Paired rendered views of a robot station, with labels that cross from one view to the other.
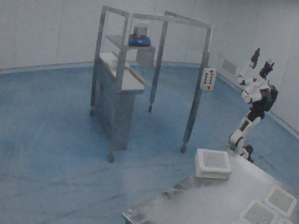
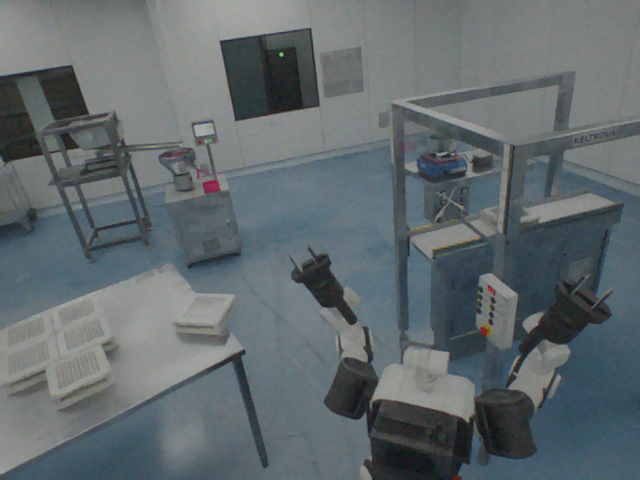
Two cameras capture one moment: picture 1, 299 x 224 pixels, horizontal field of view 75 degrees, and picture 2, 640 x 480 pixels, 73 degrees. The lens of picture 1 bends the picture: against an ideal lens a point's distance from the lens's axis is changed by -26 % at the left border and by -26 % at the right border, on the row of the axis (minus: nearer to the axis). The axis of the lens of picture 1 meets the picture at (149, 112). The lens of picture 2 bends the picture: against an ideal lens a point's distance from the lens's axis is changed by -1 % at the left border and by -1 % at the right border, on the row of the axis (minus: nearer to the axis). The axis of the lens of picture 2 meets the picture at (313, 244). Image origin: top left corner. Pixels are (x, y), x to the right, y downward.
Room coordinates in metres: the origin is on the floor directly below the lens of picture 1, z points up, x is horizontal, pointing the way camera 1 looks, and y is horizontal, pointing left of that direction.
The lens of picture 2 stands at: (2.41, -2.10, 2.20)
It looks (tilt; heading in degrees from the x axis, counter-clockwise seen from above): 28 degrees down; 106
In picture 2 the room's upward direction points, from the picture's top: 8 degrees counter-clockwise
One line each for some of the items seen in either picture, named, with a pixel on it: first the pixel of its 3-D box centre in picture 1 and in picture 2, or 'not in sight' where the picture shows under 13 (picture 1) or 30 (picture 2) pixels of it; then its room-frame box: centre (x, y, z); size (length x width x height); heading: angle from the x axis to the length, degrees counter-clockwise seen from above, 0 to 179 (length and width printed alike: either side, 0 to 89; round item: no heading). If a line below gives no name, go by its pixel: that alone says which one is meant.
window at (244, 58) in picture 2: not in sight; (272, 75); (0.18, 4.62, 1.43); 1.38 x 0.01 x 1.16; 28
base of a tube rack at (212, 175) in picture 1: (211, 166); (207, 316); (1.33, -0.49, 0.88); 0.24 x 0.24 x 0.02; 0
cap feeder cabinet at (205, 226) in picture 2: not in sight; (205, 220); (0.15, 1.70, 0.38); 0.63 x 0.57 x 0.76; 28
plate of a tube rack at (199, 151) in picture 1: (214, 161); (205, 309); (1.33, -0.50, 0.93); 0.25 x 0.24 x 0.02; 90
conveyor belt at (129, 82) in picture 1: (115, 67); (518, 224); (2.99, 0.52, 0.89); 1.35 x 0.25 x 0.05; 28
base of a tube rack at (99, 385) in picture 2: not in sight; (82, 378); (0.92, -0.97, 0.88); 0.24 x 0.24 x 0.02; 47
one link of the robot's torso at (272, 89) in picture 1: (263, 95); (420, 432); (2.40, -1.26, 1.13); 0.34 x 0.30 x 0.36; 170
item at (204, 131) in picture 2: not in sight; (209, 150); (0.27, 1.92, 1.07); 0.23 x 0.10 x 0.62; 28
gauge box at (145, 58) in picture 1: (145, 55); (447, 200); (2.53, 0.14, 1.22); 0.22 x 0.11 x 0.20; 28
